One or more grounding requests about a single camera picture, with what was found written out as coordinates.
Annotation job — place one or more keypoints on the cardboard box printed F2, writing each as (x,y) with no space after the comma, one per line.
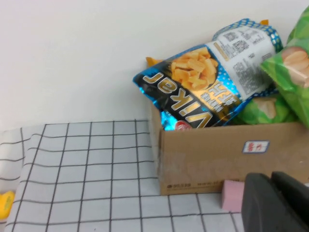
(205,157)

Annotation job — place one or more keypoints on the blue Vikar chips bag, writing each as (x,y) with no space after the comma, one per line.
(193,101)

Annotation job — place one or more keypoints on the white black-grid tablecloth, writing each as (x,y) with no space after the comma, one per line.
(84,169)

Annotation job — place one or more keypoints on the small yellow object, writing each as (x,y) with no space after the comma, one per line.
(6,205)

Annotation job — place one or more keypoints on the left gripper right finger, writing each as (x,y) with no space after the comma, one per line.
(297,203)

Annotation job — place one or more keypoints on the pink foam cube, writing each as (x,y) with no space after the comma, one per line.
(233,195)

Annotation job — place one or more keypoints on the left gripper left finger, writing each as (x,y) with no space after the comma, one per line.
(260,207)

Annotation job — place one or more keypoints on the green Lays cucumber chips bag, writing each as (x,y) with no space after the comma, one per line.
(297,101)
(282,113)

